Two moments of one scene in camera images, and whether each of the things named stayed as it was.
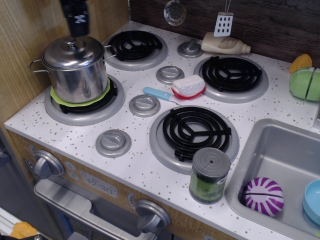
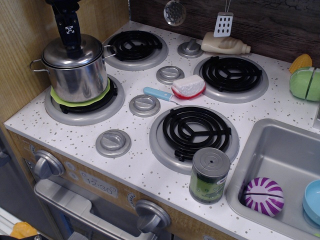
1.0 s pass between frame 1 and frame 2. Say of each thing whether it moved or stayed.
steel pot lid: stayed
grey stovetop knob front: stayed
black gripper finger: moved
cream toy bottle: stayed
